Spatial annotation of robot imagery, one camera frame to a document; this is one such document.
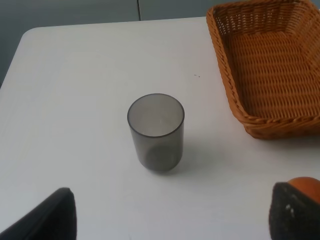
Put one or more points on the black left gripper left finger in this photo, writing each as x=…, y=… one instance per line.
x=55, y=218

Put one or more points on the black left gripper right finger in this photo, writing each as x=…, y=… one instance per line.
x=292, y=214

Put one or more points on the brown wicker basket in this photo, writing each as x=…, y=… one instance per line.
x=268, y=55

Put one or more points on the orange peach fruit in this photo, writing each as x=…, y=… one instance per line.
x=309, y=186

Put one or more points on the grey translucent plastic cup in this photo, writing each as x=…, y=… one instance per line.
x=156, y=123

